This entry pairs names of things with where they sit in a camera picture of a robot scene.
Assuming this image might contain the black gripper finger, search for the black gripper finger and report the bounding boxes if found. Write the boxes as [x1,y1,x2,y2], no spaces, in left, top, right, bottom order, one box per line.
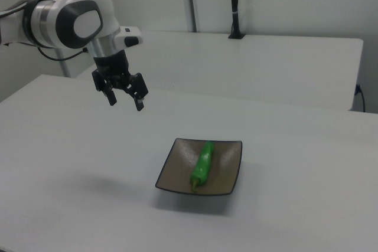
[125,72,149,112]
[91,68,118,107]

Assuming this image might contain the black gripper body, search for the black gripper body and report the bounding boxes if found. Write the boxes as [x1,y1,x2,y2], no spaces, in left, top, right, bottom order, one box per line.
[93,50,134,88]

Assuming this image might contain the green chili pepper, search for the green chili pepper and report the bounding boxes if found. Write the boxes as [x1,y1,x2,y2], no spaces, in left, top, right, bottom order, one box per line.
[189,140,216,193]

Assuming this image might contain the square brown ceramic plate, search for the square brown ceramic plate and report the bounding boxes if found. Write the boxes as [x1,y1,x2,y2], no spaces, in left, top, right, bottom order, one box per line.
[154,137,243,197]

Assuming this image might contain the white table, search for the white table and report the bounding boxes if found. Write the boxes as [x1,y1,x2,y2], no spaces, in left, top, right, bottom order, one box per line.
[75,30,364,112]

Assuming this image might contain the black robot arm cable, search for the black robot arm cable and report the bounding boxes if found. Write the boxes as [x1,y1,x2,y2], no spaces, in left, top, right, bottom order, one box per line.
[36,45,90,62]

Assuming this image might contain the upright grey metal frame pole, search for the upright grey metal frame pole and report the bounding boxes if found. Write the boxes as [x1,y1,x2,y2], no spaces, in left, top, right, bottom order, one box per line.
[179,0,198,33]

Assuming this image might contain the black power cable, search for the black power cable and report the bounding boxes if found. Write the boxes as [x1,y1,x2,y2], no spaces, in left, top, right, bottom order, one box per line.
[354,84,367,113]

